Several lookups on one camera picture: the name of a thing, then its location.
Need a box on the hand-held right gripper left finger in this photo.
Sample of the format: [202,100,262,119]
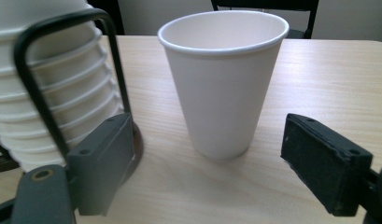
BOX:
[66,112,135,217]

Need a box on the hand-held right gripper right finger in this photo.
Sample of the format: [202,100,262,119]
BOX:
[279,112,375,217]

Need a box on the black wire cup holder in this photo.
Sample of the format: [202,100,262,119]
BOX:
[0,7,146,185]

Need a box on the stack of white paper cups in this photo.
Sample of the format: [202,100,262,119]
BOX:
[0,0,126,174]

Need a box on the single white paper cup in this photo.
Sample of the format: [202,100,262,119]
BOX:
[157,9,290,161]

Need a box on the black curtain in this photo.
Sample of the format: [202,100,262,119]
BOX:
[86,0,126,36]

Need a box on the black folding chair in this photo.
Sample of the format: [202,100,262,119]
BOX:
[210,0,320,40]

